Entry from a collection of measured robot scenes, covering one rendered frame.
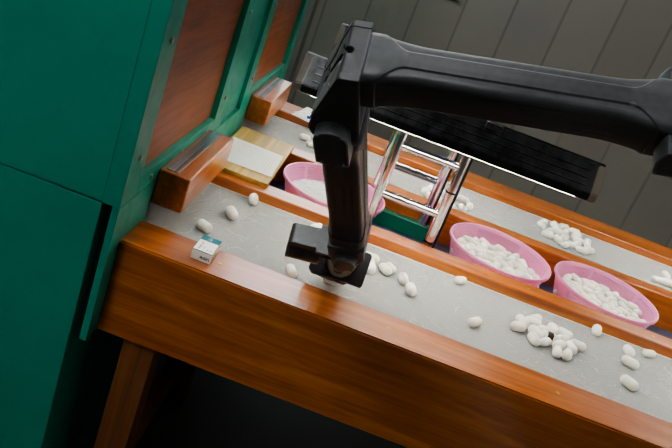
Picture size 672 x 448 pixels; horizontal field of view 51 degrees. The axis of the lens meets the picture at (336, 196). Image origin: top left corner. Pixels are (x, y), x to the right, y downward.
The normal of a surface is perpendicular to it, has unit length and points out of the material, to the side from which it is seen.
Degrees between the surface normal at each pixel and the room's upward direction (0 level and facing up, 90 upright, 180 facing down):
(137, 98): 90
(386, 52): 46
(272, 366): 90
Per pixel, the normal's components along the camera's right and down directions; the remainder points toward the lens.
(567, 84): -0.03, -0.44
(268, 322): -0.13, 0.33
